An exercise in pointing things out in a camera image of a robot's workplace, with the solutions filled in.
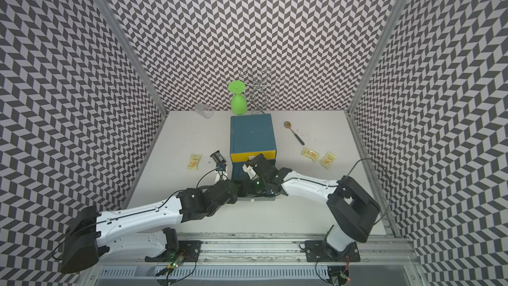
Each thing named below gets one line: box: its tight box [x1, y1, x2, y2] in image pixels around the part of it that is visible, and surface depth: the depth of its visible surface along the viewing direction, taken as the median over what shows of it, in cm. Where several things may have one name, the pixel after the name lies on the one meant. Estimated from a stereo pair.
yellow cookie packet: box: [318, 150, 338, 169], surface depth 100 cm
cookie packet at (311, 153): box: [300, 146, 321, 163], surface depth 101 cm
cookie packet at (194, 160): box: [187, 154, 203, 171], surface depth 98 cm
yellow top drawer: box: [230, 149, 277, 163], surface depth 79 cm
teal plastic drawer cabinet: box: [229, 113, 278, 181], surface depth 81 cm
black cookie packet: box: [209, 150, 227, 164], surface depth 101 cm
